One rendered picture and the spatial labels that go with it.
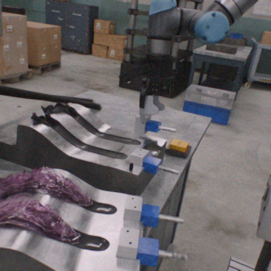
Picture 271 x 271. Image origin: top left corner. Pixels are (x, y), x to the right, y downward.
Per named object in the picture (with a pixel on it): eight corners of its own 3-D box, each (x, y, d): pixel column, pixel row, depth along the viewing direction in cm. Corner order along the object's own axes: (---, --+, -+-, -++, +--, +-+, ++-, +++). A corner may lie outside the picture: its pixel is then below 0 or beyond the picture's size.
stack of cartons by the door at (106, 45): (127, 60, 753) (132, 24, 720) (122, 61, 725) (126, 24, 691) (97, 54, 779) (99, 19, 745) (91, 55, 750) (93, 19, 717)
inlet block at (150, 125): (176, 136, 99) (179, 120, 97) (172, 141, 95) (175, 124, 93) (138, 128, 103) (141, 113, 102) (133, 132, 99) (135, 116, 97)
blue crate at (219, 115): (229, 117, 425) (234, 102, 416) (226, 126, 389) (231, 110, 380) (187, 107, 443) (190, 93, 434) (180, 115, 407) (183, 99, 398)
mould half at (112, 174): (162, 164, 102) (169, 127, 97) (134, 204, 80) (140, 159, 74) (39, 128, 117) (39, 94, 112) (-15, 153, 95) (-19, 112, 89)
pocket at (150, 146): (160, 156, 95) (162, 146, 94) (154, 163, 91) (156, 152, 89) (146, 152, 97) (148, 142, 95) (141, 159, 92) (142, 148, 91)
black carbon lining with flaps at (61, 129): (142, 147, 96) (146, 119, 92) (122, 168, 82) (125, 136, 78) (50, 121, 107) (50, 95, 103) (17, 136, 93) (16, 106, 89)
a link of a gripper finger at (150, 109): (154, 126, 92) (160, 96, 91) (136, 123, 94) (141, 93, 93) (157, 126, 95) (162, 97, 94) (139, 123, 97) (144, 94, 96)
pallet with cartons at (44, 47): (61, 68, 585) (62, 26, 555) (39, 75, 511) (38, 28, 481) (5, 57, 606) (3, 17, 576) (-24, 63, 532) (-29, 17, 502)
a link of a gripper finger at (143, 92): (142, 108, 92) (147, 79, 91) (137, 107, 92) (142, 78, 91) (146, 109, 96) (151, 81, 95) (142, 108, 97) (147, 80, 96)
